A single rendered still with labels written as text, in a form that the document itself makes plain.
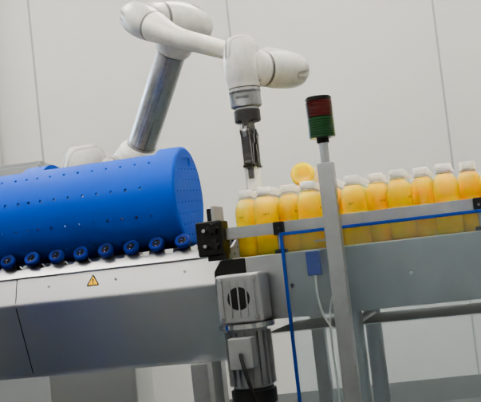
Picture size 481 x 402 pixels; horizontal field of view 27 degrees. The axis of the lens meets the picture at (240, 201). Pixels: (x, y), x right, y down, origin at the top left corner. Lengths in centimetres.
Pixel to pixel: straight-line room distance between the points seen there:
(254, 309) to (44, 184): 78
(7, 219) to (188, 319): 59
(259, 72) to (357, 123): 286
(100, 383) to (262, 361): 107
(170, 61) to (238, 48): 61
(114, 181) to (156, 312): 38
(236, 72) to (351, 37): 296
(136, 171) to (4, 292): 52
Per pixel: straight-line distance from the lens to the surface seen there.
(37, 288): 288
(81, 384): 344
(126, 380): 340
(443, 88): 573
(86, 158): 350
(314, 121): 238
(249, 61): 283
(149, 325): 277
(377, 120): 567
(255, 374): 246
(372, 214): 253
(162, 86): 344
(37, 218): 286
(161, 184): 273
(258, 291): 243
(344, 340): 238
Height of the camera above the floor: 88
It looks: 4 degrees up
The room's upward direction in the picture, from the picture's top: 6 degrees counter-clockwise
